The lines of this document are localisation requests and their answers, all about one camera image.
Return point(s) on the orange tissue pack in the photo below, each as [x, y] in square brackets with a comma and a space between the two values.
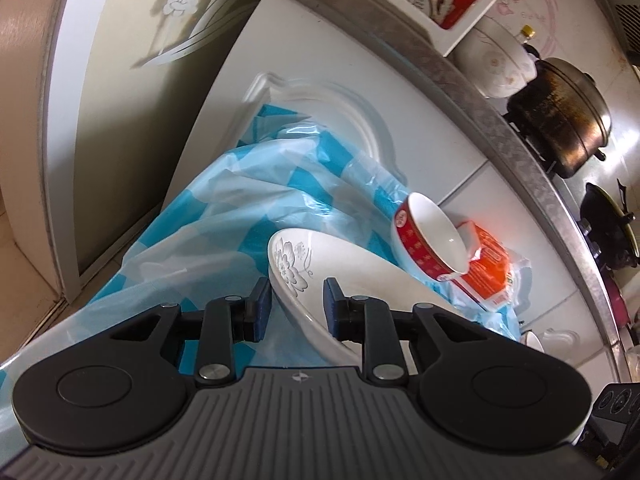
[487, 275]

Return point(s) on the black wok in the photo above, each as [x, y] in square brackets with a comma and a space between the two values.
[610, 220]

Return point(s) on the frosted glass sliding door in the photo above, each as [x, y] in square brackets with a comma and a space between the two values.
[125, 85]

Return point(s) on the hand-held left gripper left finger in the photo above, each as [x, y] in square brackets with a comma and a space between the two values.
[260, 315]

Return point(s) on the bottle with yellow cap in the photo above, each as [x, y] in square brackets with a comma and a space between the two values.
[527, 35]

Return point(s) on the red and white bowl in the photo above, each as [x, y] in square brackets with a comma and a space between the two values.
[435, 225]

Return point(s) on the white plastic kitchen rack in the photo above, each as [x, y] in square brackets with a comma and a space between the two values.
[440, 42]

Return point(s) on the dark pot with lid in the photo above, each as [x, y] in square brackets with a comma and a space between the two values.
[555, 120]

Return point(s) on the white floral plate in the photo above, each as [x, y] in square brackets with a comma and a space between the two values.
[350, 265]

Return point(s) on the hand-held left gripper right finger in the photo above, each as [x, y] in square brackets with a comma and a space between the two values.
[334, 310]

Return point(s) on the blue checkered plastic tablecloth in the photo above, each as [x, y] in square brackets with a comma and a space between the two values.
[225, 195]

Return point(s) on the white floral bowl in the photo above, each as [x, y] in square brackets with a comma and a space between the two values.
[492, 70]

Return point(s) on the white cabinet door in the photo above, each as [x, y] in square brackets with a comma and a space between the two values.
[310, 50]
[540, 240]

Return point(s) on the grey metal-edged countertop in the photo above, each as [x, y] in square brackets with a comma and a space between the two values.
[495, 120]

